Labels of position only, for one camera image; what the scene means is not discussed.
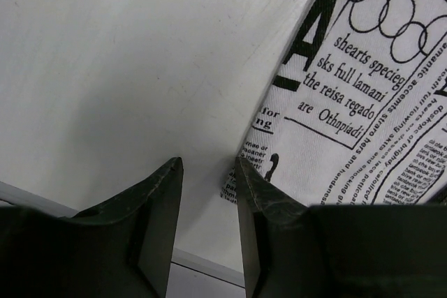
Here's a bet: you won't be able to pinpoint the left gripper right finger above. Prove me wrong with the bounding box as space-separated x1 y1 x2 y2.
235 158 446 297

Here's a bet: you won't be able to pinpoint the newspaper print trousers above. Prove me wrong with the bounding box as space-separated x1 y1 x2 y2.
240 0 446 205

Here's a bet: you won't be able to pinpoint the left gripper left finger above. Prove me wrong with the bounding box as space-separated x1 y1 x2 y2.
1 157 184 297

